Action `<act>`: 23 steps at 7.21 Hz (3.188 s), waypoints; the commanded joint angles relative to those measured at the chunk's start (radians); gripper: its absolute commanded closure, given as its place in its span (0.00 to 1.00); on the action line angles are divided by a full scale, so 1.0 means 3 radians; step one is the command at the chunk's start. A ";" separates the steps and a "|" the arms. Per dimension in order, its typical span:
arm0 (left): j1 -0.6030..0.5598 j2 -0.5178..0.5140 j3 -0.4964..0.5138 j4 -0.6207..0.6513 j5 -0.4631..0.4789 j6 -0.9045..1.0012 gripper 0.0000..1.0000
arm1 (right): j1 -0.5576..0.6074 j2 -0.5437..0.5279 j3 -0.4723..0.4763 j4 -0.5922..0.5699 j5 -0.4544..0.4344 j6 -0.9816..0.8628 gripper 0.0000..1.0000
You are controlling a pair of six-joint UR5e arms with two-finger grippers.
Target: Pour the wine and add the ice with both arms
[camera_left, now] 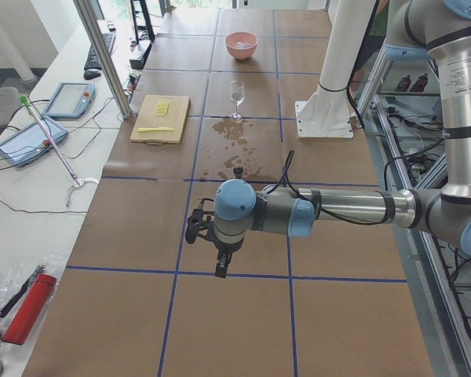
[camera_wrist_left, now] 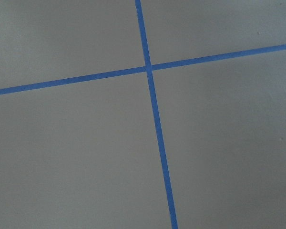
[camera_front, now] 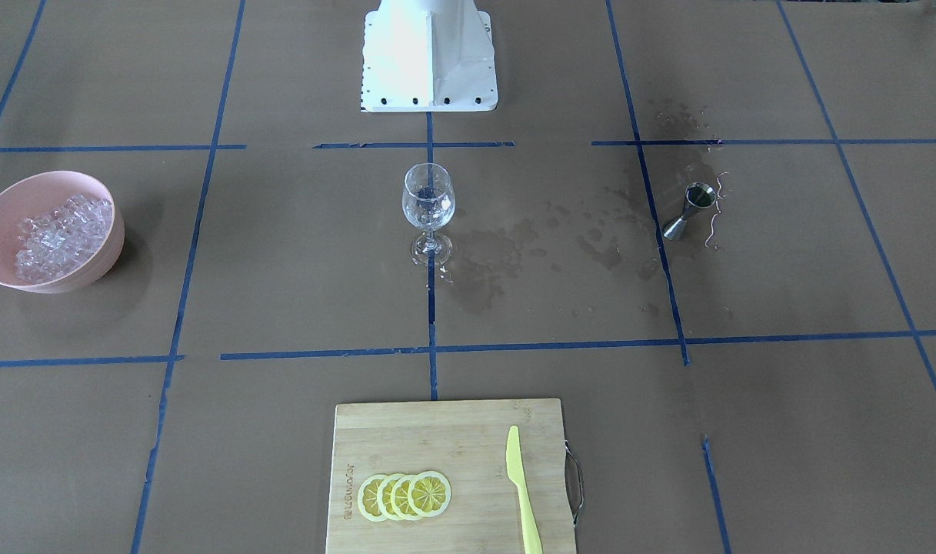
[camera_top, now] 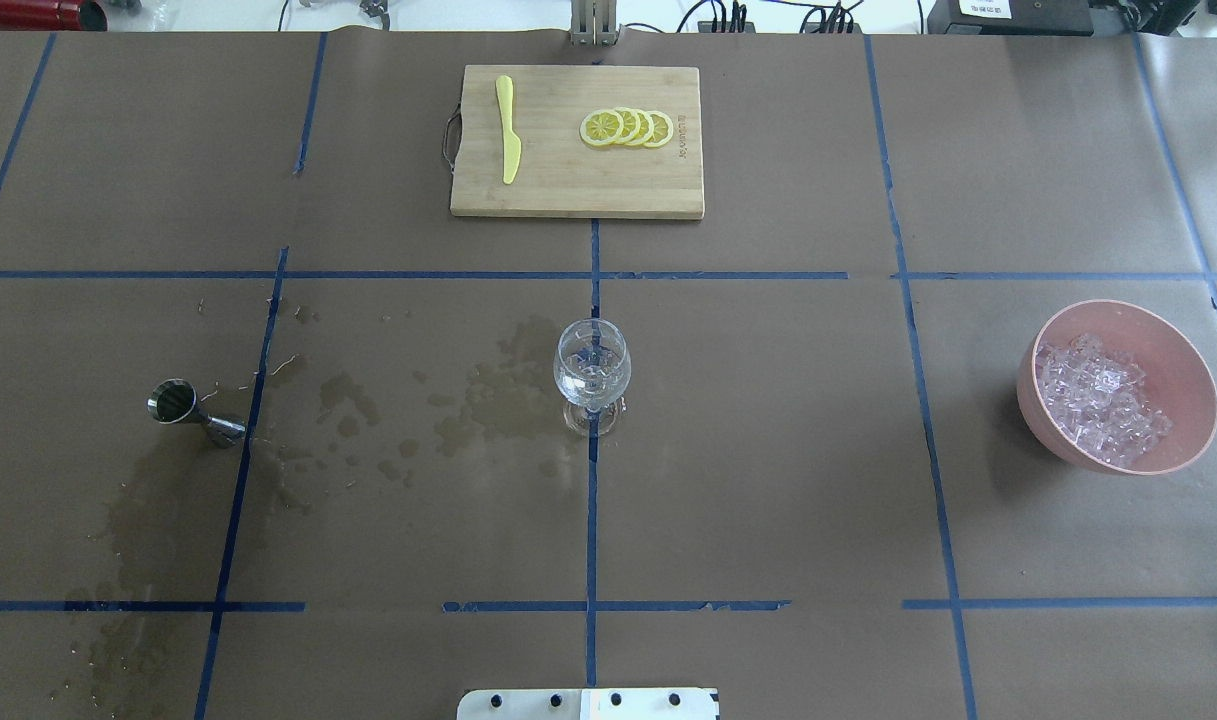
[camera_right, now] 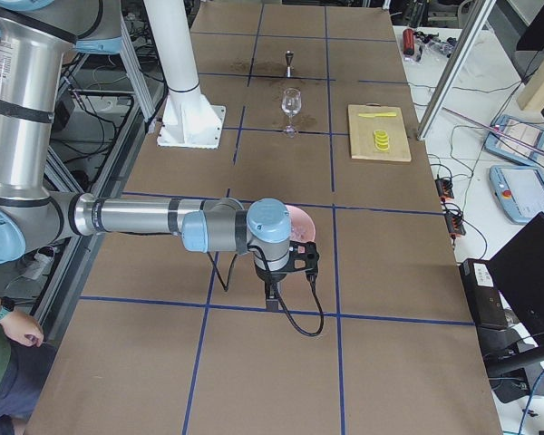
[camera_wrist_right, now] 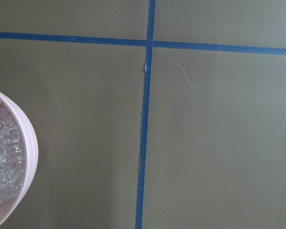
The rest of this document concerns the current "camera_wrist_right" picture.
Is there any pile of clear ice cubes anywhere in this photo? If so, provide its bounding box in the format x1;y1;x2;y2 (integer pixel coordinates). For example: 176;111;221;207
0;100;25;204

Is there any pink bowl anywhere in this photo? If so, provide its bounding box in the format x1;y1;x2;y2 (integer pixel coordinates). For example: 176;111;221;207
0;92;39;225

